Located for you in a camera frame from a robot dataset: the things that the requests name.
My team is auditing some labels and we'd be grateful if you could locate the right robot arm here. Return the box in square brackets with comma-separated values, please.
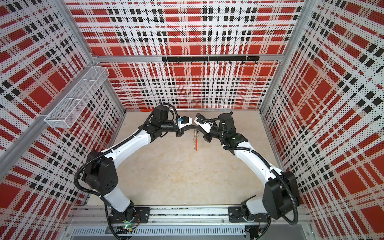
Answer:
[195, 112, 301, 226]

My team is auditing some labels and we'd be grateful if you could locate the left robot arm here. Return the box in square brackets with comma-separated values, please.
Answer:
[74, 104, 203, 222]

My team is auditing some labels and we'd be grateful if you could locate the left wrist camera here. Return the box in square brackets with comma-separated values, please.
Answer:
[178, 116, 193, 130]

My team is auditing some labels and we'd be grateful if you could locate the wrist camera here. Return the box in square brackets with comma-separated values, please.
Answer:
[194, 113, 214, 134]
[178, 116, 193, 130]

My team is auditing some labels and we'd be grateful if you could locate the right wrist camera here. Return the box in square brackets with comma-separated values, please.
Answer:
[194, 113, 214, 134]

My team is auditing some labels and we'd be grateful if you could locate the black wall hook rail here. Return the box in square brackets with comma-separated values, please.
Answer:
[162, 56, 260, 64]

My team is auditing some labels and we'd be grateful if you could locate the white wire mesh basket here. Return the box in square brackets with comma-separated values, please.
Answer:
[45, 66, 109, 129]

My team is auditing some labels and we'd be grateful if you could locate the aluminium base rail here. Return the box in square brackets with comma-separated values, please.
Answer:
[59, 205, 316, 240]

